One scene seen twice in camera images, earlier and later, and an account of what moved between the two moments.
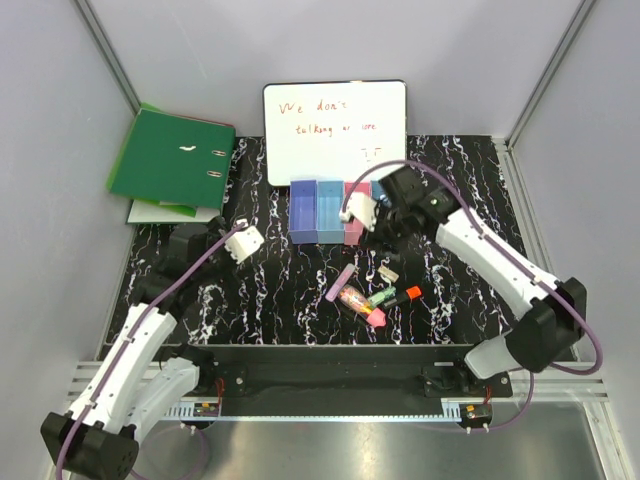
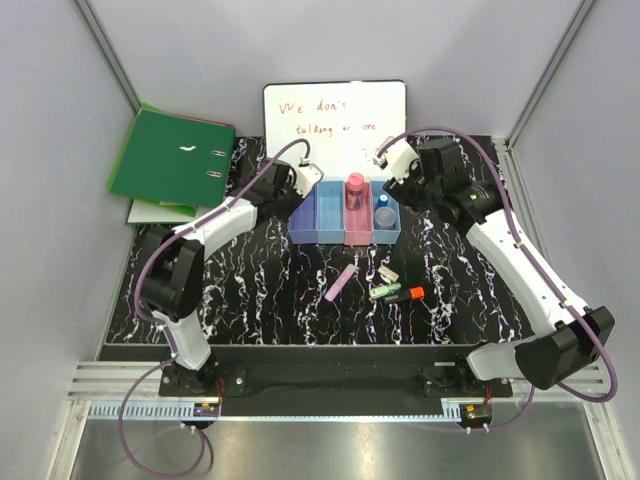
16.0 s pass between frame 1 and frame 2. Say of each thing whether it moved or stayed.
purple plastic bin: stayed
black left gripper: moved
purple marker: stayed
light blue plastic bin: stayed
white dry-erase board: stayed
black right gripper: moved
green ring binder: stayed
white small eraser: stayed
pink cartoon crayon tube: moved
